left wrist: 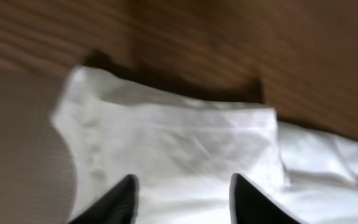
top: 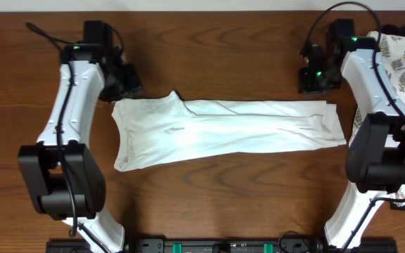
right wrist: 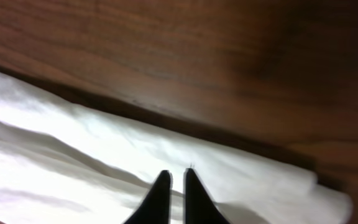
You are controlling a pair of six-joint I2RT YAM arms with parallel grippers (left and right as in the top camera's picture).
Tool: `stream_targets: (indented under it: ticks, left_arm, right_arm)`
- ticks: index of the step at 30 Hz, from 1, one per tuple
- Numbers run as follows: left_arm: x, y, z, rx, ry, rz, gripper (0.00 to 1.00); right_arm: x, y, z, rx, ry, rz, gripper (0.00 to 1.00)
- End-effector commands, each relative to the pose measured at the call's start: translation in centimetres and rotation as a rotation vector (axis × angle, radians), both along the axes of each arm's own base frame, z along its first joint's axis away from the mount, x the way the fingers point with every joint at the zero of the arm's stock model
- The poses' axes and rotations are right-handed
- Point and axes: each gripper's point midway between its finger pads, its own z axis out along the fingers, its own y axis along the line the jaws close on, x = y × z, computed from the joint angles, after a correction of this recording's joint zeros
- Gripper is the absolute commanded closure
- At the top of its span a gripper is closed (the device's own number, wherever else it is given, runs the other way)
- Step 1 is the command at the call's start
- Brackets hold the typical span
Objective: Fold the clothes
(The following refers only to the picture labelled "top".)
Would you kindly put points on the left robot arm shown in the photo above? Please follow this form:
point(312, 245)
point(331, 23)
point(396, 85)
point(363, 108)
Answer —
point(62, 177)

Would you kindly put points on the white t-shirt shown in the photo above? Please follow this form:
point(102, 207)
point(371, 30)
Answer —
point(166, 130)

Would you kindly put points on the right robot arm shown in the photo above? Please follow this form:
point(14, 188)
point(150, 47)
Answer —
point(375, 164)

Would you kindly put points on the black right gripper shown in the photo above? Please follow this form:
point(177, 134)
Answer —
point(313, 84)

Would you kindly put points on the black garment under pile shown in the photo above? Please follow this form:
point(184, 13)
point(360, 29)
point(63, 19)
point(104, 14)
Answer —
point(391, 29)

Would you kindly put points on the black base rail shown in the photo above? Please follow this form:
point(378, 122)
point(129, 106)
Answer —
point(291, 244)

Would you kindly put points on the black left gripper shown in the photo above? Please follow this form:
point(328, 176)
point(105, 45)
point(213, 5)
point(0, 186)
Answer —
point(126, 86)

